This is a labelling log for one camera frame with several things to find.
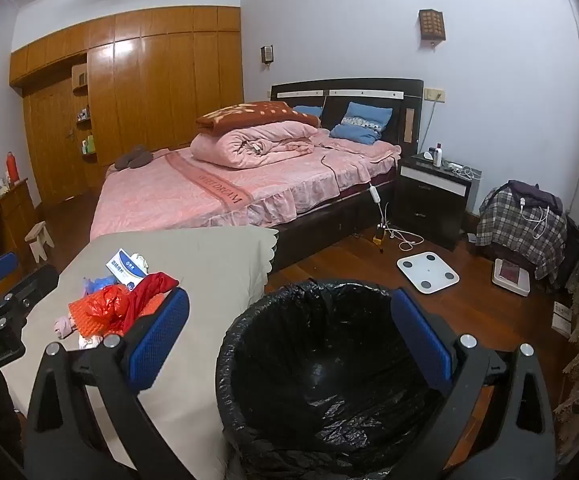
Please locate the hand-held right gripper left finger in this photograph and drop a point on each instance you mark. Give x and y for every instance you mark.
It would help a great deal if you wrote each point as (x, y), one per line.
(162, 335)

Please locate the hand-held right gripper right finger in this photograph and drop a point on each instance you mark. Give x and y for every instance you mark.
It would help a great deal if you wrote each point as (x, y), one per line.
(419, 335)

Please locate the red cloth strip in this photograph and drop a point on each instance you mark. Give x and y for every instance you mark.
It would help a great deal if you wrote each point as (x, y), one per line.
(152, 290)

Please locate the red plastic bag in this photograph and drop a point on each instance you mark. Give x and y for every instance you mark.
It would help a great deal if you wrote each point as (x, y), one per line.
(102, 305)

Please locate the orange foam mesh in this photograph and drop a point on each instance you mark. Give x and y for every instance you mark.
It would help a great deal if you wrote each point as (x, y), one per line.
(89, 329)

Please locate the white tissue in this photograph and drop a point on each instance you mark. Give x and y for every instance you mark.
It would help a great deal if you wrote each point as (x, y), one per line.
(89, 342)
(142, 261)

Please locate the white blue tissue box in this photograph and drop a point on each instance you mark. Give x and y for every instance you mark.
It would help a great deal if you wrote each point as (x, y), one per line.
(124, 267)

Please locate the bin with black liner bag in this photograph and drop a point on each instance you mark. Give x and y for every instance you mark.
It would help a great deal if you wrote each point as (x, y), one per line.
(319, 360)

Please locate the small wooden stool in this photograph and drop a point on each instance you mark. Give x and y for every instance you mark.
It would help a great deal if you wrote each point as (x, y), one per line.
(39, 235)

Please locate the white body scale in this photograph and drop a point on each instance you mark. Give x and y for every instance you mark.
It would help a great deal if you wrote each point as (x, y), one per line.
(427, 272)

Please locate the red thermos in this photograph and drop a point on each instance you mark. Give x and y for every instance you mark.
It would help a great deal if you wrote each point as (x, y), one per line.
(13, 167)

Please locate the yellow floor adapter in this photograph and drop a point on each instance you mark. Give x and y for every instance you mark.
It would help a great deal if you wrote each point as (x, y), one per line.
(380, 237)

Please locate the white scale with red panel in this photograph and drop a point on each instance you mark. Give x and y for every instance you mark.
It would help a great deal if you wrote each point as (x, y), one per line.
(512, 275)

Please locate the black and white nightstand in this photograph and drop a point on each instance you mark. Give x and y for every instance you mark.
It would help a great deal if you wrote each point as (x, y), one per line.
(429, 200)

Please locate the pink bedspread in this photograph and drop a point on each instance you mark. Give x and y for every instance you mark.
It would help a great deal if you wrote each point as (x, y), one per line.
(194, 195)

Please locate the small white carton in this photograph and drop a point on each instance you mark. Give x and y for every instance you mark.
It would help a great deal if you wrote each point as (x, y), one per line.
(563, 317)

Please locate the grey neck pillow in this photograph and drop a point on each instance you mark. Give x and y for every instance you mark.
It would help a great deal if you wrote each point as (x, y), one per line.
(134, 158)

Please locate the white bottle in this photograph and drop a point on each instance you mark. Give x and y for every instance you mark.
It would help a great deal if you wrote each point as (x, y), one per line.
(438, 156)

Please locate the purple garment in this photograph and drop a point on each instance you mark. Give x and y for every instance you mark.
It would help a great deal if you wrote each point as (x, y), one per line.
(529, 191)

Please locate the cardboard box on shelf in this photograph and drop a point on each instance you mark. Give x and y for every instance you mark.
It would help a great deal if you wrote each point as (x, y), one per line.
(79, 77)

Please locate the folded pink quilt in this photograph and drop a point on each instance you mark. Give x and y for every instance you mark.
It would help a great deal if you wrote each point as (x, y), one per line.
(249, 142)

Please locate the large blue pillow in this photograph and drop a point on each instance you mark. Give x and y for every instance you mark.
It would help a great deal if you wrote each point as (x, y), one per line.
(364, 115)

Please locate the wooden wardrobe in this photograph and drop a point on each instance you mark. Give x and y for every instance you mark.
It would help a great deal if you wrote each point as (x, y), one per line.
(159, 85)

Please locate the brown patterned pillow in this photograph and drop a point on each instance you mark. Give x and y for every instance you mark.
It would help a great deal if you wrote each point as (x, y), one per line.
(249, 112)

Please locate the small blue pillow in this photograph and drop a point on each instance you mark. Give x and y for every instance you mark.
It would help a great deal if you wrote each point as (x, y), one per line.
(309, 110)

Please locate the dark wooden bed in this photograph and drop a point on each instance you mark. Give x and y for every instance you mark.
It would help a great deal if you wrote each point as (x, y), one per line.
(349, 85)

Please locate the wall socket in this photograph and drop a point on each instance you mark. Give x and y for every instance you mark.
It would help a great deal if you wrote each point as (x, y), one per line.
(434, 94)

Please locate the small wall lamp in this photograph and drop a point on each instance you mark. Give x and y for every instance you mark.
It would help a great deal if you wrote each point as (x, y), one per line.
(267, 53)

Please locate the large brown wall lamp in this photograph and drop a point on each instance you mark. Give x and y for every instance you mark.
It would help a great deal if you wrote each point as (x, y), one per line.
(432, 25)

